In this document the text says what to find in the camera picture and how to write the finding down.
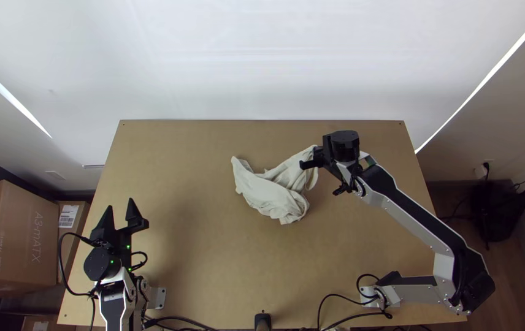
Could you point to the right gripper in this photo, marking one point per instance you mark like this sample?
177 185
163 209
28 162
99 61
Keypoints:
326 154

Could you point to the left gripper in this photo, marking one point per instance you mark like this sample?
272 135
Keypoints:
122 241

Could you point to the off-white t-shirt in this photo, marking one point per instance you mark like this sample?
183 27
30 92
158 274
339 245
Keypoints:
276 193

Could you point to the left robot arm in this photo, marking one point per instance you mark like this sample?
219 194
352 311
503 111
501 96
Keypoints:
115 299

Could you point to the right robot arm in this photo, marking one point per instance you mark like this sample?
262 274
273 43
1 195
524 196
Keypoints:
409 207

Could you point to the small brown cardboard box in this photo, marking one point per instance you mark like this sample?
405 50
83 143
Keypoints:
70 239

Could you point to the large brown cardboard box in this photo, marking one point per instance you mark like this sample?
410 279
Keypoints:
9 234

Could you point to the black bag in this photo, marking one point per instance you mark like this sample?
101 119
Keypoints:
497 211

